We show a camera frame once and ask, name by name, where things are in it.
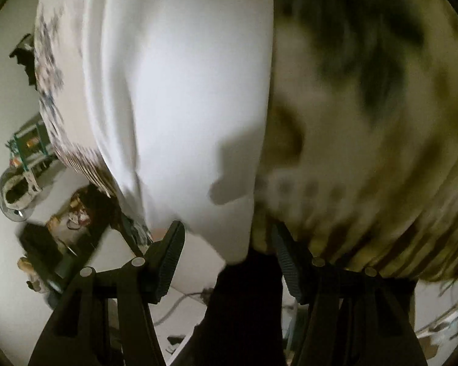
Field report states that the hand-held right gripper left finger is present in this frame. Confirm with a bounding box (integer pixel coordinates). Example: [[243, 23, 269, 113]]
[[28, 220, 186, 366]]

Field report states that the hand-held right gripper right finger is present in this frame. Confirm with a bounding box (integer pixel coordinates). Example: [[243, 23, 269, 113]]
[[271, 223, 430, 366]]

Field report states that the white garment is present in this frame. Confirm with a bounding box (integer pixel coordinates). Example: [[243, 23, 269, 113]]
[[82, 0, 275, 301]]

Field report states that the dark cloth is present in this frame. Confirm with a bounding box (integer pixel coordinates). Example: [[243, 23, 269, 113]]
[[170, 249, 295, 366]]

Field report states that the cluttered dark table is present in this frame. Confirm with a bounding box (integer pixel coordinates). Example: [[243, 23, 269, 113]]
[[17, 185, 138, 298]]

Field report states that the yellow patterned blanket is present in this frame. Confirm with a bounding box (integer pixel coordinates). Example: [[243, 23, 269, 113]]
[[251, 0, 458, 288]]

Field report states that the green shelf rack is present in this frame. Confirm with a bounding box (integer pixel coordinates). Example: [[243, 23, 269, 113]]
[[5, 116, 57, 169]]

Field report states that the floral printed sheet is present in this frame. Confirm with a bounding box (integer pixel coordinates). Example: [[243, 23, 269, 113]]
[[34, 0, 154, 242]]

